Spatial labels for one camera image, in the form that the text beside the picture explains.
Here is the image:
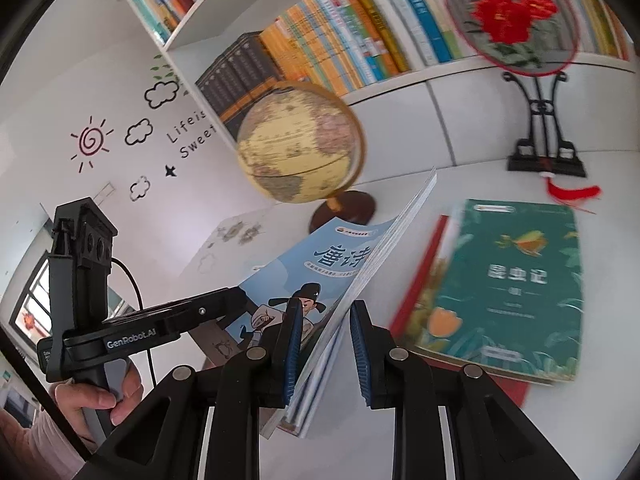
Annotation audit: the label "pile of thin books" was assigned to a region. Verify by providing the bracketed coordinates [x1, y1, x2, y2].
[200, 305, 351, 441]

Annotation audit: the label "round embroidered flower fan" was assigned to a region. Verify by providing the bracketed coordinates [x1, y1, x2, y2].
[444, 0, 582, 77]

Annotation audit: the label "cartoon wall decals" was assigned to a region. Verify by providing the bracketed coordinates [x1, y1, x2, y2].
[70, 55, 221, 203]

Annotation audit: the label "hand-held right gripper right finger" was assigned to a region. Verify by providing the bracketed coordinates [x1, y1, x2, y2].
[349, 300, 571, 480]

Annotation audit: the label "yellow globe on wooden base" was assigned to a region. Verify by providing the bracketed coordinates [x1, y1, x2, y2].
[236, 80, 377, 236]

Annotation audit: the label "window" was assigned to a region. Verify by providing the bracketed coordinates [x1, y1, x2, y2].
[7, 255, 56, 346]

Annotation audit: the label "row of dark hardcover volumes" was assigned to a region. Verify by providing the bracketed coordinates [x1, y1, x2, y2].
[195, 31, 286, 128]

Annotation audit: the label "person's left hand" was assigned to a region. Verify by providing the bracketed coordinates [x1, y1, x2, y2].
[54, 359, 144, 444]

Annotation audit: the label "black cable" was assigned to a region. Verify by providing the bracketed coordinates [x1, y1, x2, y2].
[0, 327, 93, 461]
[110, 257, 156, 386]

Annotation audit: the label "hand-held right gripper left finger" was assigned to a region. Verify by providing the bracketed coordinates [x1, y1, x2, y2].
[90, 297, 306, 480]

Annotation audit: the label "red tassel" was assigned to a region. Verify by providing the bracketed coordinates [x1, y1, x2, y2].
[539, 170, 603, 206]

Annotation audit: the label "red book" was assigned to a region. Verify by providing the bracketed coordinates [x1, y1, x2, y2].
[389, 214, 533, 406]

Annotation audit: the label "light blue poetry book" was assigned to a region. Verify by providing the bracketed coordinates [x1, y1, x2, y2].
[239, 167, 438, 411]

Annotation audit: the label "white wall switch panel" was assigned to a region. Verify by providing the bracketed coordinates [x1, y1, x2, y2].
[92, 182, 118, 206]

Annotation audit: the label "white bookshelf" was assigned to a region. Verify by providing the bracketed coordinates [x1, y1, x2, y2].
[102, 0, 640, 171]

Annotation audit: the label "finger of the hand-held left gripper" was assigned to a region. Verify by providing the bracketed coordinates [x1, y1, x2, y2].
[106, 286, 251, 335]

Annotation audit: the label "black ornate fan stand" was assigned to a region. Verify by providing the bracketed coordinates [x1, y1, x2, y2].
[501, 71, 587, 178]

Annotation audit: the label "person's left forearm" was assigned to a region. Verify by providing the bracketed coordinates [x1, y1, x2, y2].
[0, 400, 98, 480]

